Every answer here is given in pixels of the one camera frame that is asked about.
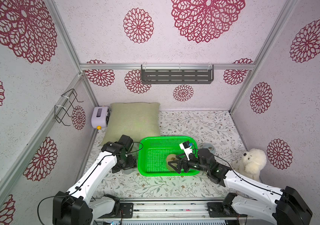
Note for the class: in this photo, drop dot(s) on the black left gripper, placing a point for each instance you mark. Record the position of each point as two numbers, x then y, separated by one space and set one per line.
132 163

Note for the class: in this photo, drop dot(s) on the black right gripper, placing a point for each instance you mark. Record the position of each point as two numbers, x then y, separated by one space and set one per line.
183 163

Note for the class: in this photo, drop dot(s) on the beige tea canister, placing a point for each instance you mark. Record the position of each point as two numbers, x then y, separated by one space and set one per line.
172 162

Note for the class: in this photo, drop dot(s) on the blue-grey tea canister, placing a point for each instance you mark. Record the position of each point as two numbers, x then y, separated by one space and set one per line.
208 146

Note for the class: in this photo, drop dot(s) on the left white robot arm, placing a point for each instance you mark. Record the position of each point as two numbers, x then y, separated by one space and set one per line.
76 207

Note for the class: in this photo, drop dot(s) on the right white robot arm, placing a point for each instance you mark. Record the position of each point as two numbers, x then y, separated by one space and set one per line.
274 205

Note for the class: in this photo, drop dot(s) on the green plastic basket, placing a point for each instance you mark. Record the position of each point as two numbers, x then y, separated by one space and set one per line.
152 158

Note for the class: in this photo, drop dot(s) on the green pillow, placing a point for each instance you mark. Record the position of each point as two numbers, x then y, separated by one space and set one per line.
136 120

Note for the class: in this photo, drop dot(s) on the lilac small appliance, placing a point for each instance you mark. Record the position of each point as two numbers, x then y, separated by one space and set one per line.
100 117

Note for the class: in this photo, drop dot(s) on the white plush dog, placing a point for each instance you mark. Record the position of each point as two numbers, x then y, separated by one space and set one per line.
250 164

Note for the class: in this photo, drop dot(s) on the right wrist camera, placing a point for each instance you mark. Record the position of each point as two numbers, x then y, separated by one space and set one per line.
186 147

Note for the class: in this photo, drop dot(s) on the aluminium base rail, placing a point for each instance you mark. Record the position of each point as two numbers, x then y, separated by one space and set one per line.
177 212

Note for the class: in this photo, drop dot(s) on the black wire wall rack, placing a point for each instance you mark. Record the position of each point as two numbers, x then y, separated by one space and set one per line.
62 110

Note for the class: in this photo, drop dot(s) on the grey wall shelf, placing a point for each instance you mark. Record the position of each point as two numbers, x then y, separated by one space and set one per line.
176 76

